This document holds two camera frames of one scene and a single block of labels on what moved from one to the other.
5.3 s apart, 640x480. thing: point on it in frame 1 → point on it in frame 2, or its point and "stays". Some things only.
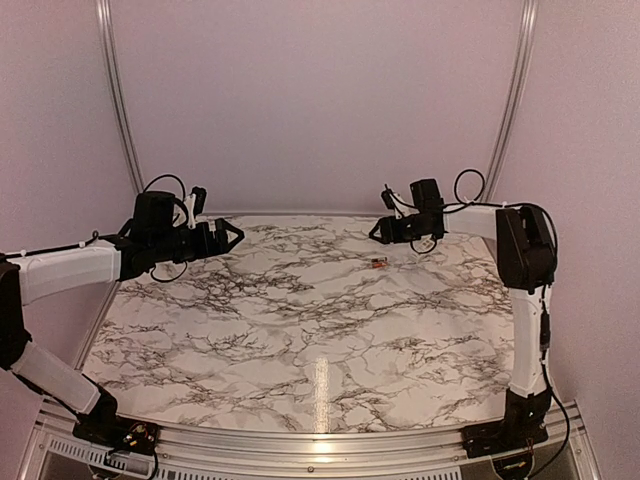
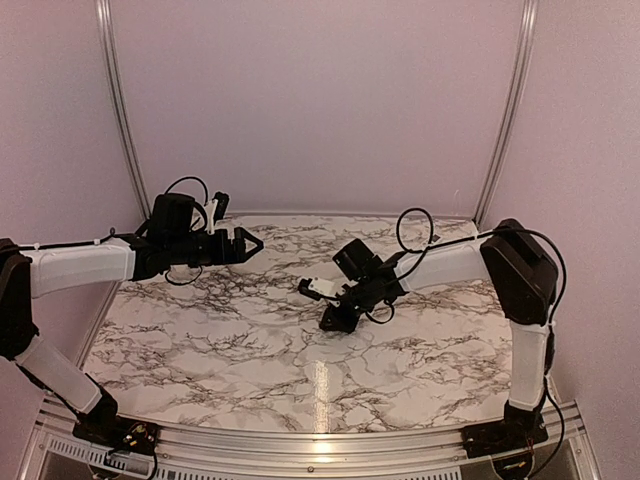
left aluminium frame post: (112, 55) stays
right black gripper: (389, 233) → (331, 318)
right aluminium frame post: (526, 34) stays
